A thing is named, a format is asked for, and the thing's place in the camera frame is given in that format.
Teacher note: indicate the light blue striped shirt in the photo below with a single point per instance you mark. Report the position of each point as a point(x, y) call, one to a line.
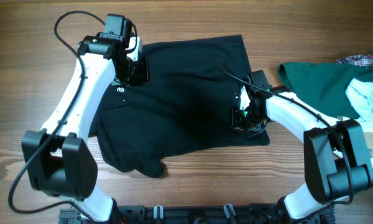
point(360, 96)

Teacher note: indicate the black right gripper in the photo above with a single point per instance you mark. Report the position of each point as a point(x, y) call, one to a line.
point(237, 126)

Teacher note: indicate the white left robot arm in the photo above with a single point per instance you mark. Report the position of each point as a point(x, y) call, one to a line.
point(57, 159)

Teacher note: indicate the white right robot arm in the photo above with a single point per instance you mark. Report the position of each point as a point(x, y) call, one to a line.
point(337, 164)

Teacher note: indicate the red plaid shirt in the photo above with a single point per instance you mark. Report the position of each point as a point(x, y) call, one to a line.
point(361, 60)

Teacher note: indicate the green garment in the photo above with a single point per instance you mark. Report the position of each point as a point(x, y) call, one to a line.
point(323, 85)

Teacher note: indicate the black polo shirt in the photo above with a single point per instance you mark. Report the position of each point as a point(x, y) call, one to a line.
point(185, 106)

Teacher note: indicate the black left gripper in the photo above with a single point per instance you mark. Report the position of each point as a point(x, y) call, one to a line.
point(143, 76)

